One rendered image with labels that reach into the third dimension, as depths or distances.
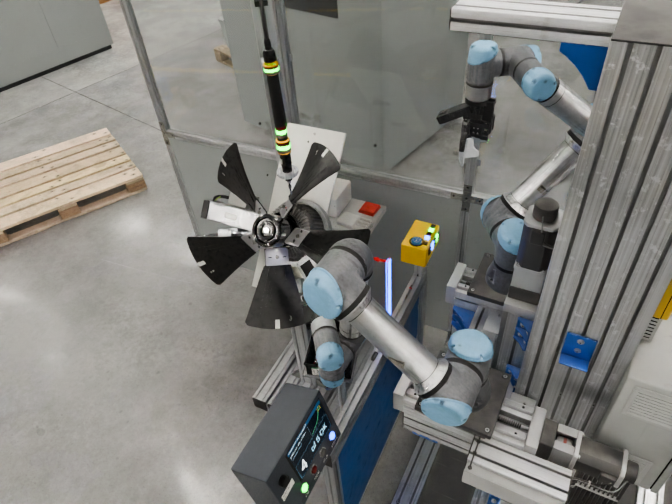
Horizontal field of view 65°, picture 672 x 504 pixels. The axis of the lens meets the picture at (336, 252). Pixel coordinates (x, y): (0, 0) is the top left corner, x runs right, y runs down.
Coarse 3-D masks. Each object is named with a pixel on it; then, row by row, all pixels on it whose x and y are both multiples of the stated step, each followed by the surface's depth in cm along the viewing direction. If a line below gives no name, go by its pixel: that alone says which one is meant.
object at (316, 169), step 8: (312, 144) 195; (320, 144) 190; (312, 152) 193; (320, 152) 188; (328, 152) 185; (312, 160) 190; (320, 160) 186; (328, 160) 183; (336, 160) 181; (304, 168) 193; (312, 168) 187; (320, 168) 184; (328, 168) 181; (336, 168) 179; (304, 176) 190; (312, 176) 185; (320, 176) 182; (328, 176) 180; (296, 184) 193; (304, 184) 186; (312, 184) 183; (296, 192) 189; (304, 192) 184; (296, 200) 186
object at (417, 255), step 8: (416, 224) 208; (424, 224) 208; (408, 232) 205; (416, 232) 204; (424, 232) 204; (432, 232) 204; (408, 240) 201; (424, 240) 201; (432, 240) 202; (408, 248) 200; (416, 248) 198; (424, 248) 197; (408, 256) 202; (416, 256) 200; (424, 256) 199; (416, 264) 203; (424, 264) 201
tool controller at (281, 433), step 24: (288, 384) 139; (288, 408) 132; (312, 408) 132; (264, 432) 129; (288, 432) 126; (312, 432) 132; (336, 432) 142; (240, 456) 125; (264, 456) 123; (288, 456) 124; (312, 456) 132; (240, 480) 125; (264, 480) 118; (288, 480) 122; (312, 480) 133
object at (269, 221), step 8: (264, 216) 188; (272, 216) 187; (280, 216) 191; (288, 216) 196; (256, 224) 189; (264, 224) 188; (272, 224) 187; (280, 224) 186; (288, 224) 192; (296, 224) 195; (256, 232) 190; (272, 232) 187; (280, 232) 186; (288, 232) 191; (256, 240) 189; (264, 240) 189; (272, 240) 188; (280, 240) 187; (288, 248) 197
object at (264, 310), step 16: (272, 272) 192; (288, 272) 195; (256, 288) 190; (272, 288) 191; (288, 288) 194; (256, 304) 191; (272, 304) 192; (288, 304) 193; (256, 320) 191; (272, 320) 192
